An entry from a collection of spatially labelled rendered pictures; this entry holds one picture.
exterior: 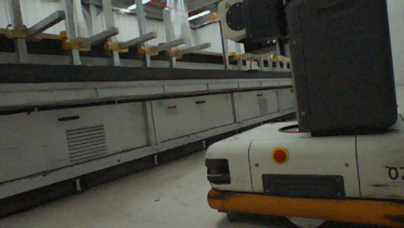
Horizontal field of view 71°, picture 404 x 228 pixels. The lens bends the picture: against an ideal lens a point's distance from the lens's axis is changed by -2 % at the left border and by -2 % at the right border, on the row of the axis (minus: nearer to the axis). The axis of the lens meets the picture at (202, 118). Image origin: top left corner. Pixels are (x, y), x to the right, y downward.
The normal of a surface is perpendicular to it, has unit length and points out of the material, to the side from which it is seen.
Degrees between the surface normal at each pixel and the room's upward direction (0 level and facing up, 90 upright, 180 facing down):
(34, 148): 91
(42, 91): 90
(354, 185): 90
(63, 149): 90
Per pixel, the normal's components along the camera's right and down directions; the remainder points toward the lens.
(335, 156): -0.54, 0.02
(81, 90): 0.80, -0.07
